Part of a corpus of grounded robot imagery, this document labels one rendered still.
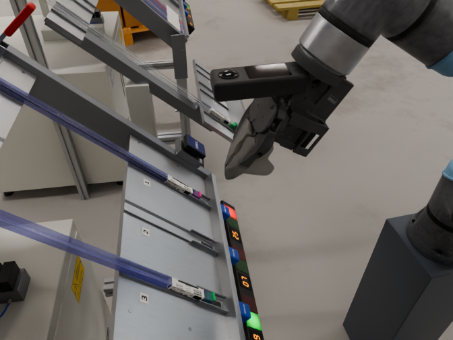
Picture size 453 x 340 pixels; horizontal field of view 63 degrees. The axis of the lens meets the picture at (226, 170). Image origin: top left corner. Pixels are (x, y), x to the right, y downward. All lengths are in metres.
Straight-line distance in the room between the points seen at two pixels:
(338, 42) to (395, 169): 1.70
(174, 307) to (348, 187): 1.49
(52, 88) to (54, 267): 0.36
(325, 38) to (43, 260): 0.69
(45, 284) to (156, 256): 0.32
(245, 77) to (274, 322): 1.09
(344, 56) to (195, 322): 0.39
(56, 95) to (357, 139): 1.83
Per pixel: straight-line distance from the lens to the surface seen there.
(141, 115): 1.02
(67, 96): 0.71
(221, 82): 0.44
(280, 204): 1.77
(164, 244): 0.59
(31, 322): 0.80
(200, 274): 0.62
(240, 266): 0.73
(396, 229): 1.02
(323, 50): 0.45
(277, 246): 1.61
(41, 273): 0.86
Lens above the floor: 1.26
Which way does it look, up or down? 41 degrees down
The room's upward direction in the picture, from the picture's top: straight up
